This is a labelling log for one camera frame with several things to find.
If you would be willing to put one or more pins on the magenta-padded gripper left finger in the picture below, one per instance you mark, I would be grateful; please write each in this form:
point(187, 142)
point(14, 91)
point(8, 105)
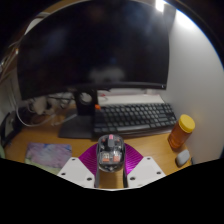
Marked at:
point(75, 170)

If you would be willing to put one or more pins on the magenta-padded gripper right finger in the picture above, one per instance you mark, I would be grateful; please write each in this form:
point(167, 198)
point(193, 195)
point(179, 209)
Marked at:
point(146, 170)

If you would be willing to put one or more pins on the transparent computer mouse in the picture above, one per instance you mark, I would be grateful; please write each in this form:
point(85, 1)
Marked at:
point(110, 153)

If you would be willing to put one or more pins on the floral printed mouse pad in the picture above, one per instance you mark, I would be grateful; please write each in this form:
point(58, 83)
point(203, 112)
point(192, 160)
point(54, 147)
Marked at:
point(46, 155)

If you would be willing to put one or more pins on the small grey earbuds case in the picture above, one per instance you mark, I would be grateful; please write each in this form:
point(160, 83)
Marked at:
point(182, 158)

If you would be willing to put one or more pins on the orange jar with yellow lid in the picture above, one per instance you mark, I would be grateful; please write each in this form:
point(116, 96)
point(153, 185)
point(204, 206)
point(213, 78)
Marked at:
point(180, 135)

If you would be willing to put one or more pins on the dark grey keyboard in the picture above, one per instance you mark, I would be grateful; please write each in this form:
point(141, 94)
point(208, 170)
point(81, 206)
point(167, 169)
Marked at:
point(133, 118)

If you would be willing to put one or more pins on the grey mini computer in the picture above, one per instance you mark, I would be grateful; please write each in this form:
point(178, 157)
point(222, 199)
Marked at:
point(8, 128)

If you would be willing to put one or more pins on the black computer monitor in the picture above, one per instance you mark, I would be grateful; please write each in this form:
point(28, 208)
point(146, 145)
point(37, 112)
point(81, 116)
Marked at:
point(93, 43)

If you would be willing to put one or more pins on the white strip light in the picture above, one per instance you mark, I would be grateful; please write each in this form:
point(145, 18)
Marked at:
point(160, 5)

